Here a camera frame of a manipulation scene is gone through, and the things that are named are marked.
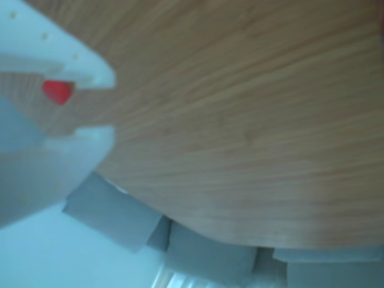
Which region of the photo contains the red bottle cap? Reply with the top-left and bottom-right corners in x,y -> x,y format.
41,79 -> 76,106

